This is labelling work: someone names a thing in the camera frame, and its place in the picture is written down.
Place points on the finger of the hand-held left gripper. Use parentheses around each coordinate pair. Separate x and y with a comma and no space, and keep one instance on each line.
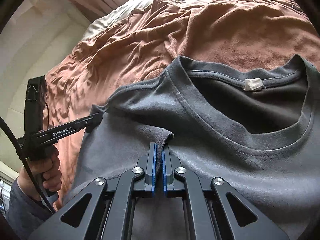
(87,120)

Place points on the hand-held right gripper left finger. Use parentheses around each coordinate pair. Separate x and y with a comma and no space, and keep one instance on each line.
(154,160)

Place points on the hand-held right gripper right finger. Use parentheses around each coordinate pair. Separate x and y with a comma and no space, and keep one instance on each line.
(164,162)

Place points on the grey t-shirt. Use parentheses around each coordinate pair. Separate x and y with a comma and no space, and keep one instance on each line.
(225,167)

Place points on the person's left forearm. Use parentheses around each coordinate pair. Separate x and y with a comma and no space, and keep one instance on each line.
(20,210)

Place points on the person's left hand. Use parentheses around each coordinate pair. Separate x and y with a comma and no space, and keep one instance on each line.
(53,177)

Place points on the cream padded headboard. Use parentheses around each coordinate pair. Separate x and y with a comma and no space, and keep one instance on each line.
(37,55)

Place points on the brown blanket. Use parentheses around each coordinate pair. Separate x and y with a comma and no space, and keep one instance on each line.
(175,30)

